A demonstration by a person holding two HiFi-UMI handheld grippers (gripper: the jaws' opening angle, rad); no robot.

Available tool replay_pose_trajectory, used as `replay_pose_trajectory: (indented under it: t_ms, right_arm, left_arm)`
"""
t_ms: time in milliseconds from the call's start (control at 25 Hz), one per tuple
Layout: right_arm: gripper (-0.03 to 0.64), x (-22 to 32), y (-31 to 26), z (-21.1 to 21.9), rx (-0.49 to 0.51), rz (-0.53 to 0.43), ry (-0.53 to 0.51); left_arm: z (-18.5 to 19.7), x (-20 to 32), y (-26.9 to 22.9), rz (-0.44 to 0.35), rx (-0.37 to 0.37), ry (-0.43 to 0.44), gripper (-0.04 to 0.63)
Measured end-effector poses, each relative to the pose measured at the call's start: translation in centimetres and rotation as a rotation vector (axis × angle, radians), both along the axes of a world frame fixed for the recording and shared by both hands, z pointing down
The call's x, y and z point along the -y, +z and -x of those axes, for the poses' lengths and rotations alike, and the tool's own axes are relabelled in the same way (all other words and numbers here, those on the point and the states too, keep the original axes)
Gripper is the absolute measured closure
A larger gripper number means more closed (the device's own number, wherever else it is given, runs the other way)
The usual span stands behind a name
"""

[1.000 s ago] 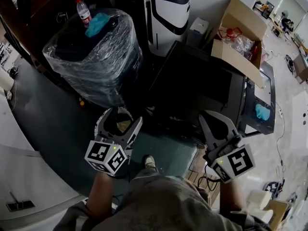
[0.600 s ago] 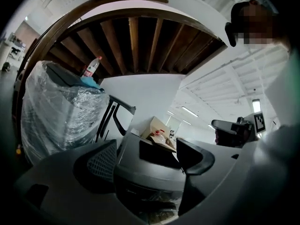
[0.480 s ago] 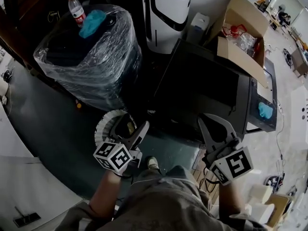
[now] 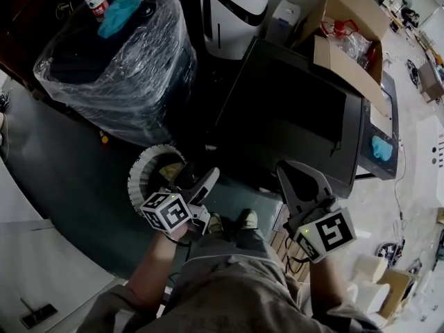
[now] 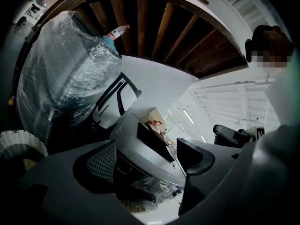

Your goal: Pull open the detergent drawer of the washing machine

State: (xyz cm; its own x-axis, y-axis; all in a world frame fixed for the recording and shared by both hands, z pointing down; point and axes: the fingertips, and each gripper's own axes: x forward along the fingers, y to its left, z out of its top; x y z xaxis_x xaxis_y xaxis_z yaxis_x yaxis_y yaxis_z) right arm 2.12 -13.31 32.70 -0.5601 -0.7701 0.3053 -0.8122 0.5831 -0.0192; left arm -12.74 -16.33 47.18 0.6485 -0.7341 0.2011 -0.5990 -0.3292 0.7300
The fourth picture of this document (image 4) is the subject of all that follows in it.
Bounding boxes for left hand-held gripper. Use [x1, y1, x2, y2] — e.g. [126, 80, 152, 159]
[139, 160, 221, 239]

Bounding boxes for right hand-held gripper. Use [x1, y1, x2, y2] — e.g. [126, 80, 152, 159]
[275, 160, 358, 265]

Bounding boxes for person's right forearm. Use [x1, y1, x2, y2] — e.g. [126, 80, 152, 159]
[306, 253, 352, 324]

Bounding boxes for person's left forearm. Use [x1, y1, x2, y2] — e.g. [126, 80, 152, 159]
[126, 226, 196, 307]

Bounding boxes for large open cardboard box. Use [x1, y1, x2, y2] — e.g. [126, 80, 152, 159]
[293, 0, 392, 117]

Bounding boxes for small open cardboard box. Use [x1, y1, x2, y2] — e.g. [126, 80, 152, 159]
[376, 268, 417, 321]

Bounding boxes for white and black machine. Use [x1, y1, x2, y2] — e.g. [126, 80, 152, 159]
[198, 0, 275, 60]

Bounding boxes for person's left shoe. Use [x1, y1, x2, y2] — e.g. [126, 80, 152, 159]
[206, 212, 223, 234]

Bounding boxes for person's shoe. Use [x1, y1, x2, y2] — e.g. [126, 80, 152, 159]
[237, 208, 258, 230]
[206, 212, 223, 234]

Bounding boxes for white ribbed waste basket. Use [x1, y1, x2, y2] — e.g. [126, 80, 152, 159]
[126, 144, 188, 218]

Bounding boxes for green floor mat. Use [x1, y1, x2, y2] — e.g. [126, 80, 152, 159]
[200, 177, 285, 234]

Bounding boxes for person's right shoe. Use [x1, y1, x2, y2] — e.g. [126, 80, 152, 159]
[237, 208, 258, 230]

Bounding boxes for wooden slatted board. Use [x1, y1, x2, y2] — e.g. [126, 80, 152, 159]
[269, 216, 311, 284]

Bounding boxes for person's grey trousers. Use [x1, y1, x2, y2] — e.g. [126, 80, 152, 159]
[204, 226, 278, 268]

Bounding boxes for blue cloth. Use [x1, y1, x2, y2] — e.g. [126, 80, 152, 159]
[370, 134, 395, 162]
[96, 0, 142, 40]

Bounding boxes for dark glass-top appliance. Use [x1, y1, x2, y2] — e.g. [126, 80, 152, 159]
[357, 71, 400, 182]

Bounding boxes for white foam block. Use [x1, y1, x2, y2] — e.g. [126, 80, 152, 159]
[353, 253, 391, 315]

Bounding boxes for person's grey shirt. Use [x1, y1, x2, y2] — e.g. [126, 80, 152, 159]
[85, 251, 384, 333]

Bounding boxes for plastic-wrapped black appliance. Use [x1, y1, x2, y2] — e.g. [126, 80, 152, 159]
[33, 0, 198, 146]

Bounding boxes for white panel with holes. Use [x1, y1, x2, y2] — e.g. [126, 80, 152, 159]
[414, 114, 444, 210]

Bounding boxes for clear plastic bag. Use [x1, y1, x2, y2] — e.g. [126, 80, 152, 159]
[338, 31, 374, 69]

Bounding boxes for closed cardboard box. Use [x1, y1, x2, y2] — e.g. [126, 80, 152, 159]
[417, 60, 444, 104]

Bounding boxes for translucent white container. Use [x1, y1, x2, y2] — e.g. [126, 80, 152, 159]
[266, 0, 302, 46]

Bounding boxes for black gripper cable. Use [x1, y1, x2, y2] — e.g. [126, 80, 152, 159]
[282, 220, 309, 273]

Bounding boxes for white floor cable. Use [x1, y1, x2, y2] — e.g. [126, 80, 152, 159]
[390, 140, 410, 249]

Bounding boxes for clear jug with red handle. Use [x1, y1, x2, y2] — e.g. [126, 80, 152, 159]
[321, 18, 360, 48]

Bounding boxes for metal floor bracket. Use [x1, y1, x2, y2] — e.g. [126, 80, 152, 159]
[19, 297, 59, 330]

